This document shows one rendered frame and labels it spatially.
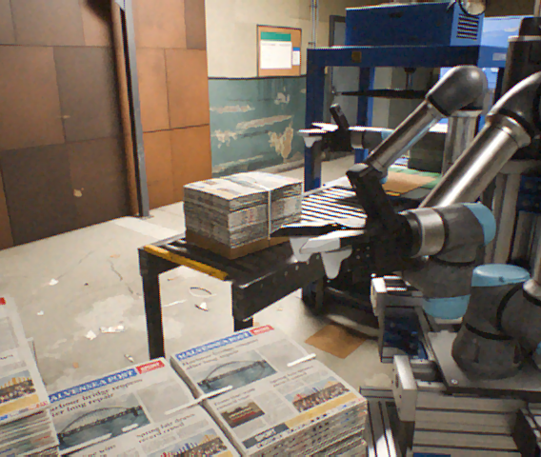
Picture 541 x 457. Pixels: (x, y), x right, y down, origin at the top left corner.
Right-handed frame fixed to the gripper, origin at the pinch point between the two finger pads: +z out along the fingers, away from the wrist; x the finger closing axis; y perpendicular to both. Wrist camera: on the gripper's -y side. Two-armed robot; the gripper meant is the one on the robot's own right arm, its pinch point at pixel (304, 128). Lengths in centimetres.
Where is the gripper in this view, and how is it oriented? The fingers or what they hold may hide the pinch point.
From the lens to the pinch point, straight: 187.6
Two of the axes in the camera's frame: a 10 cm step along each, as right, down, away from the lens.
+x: 5.0, -4.1, 7.6
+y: 0.7, 9.0, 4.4
